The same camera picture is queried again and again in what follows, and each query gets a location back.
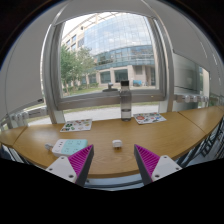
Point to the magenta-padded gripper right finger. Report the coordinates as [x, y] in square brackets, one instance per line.
[165, 165]

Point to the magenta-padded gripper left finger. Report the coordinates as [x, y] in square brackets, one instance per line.
[60, 167]

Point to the white and mint power strip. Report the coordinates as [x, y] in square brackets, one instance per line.
[68, 147]

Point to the sticker sheet with green stickers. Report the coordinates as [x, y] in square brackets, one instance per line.
[76, 125]

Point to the sticker sheet with red stickers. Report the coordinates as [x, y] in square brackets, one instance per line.
[149, 118]

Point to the row of black chairs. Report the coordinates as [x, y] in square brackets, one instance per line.
[213, 140]

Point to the clear black-capped water bottle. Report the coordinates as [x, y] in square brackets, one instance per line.
[125, 100]

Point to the grey roller blind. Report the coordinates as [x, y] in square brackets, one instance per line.
[23, 73]

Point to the green tree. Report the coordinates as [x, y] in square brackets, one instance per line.
[71, 66]

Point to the glass-fronted building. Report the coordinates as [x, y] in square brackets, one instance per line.
[120, 40]

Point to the grey window frame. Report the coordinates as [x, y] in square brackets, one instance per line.
[93, 99]

